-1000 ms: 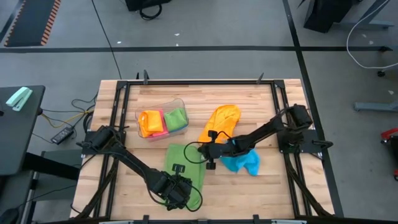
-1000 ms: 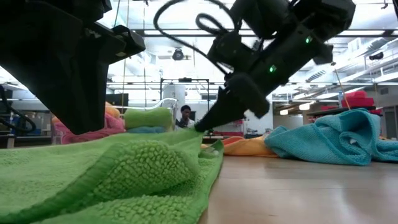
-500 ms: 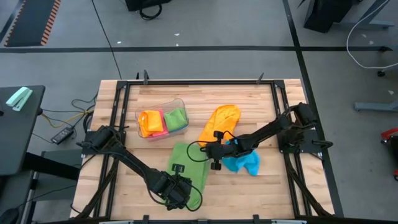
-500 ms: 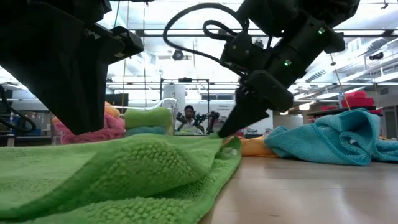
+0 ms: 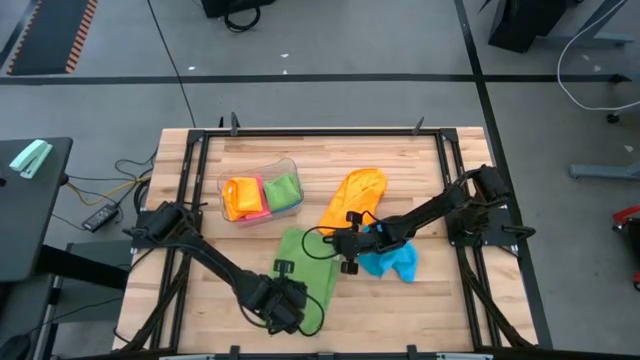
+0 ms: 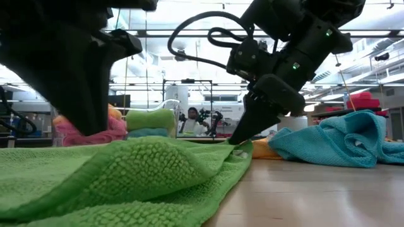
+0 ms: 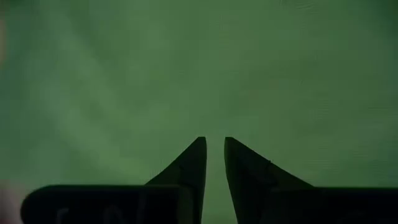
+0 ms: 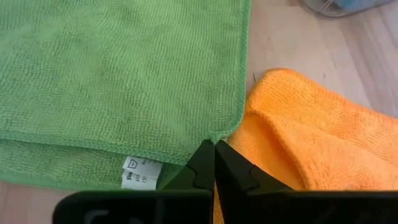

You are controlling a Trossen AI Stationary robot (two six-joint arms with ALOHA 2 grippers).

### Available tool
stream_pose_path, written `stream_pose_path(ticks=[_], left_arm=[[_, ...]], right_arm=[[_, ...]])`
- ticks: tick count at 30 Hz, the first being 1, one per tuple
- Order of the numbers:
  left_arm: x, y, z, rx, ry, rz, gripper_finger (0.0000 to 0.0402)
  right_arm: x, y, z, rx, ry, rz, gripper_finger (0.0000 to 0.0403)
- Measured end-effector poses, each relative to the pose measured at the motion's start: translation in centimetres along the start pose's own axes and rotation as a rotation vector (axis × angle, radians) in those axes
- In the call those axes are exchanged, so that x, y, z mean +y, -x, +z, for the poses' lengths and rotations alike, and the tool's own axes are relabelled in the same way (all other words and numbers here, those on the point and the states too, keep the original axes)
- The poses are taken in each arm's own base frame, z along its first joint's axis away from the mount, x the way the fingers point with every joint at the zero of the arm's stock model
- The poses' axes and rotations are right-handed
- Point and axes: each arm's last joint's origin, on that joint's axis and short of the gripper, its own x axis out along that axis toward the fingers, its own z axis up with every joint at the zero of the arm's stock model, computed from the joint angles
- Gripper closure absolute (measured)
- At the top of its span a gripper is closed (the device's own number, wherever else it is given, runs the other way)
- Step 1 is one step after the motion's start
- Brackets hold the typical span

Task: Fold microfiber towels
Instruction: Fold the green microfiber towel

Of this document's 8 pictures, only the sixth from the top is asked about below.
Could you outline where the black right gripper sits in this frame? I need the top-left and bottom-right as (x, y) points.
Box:
(227, 74), (307, 146)

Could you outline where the green microfiber towel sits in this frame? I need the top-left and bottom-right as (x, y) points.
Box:
(125, 108), (177, 132)
(0, 136), (254, 227)

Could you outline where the long black ceiling beam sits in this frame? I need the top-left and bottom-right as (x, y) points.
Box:
(104, 29), (404, 39)

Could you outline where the black ceiling spotlight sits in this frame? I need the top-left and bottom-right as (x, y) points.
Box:
(174, 47), (188, 62)

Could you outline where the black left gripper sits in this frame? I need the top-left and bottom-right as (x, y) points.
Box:
(0, 28), (144, 137)

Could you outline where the pink microfiber towel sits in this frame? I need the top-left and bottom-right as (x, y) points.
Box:
(54, 115), (128, 148)

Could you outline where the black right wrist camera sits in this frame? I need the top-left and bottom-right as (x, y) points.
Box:
(225, 37), (279, 82)

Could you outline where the clear plastic bin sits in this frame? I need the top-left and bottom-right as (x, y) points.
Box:
(50, 98), (182, 148)

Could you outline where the blue microfiber towel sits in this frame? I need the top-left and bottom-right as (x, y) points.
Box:
(126, 127), (170, 139)
(267, 109), (404, 169)

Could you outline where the orange microfiber towel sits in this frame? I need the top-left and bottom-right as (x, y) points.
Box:
(251, 137), (284, 160)
(52, 103), (124, 126)

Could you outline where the yellow hanging rope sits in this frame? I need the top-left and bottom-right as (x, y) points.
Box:
(122, 9), (133, 108)
(334, 53), (357, 112)

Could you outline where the person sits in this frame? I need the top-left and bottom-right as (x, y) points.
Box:
(181, 107), (211, 137)

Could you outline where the black computer monitor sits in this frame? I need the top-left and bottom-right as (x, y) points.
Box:
(108, 94), (131, 108)

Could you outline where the black hanging cable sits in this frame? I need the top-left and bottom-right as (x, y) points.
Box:
(114, 8), (122, 31)

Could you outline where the white square column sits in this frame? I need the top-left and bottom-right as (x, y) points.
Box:
(165, 84), (189, 112)

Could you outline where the black and red machine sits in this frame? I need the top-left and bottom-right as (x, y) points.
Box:
(196, 108), (225, 139)

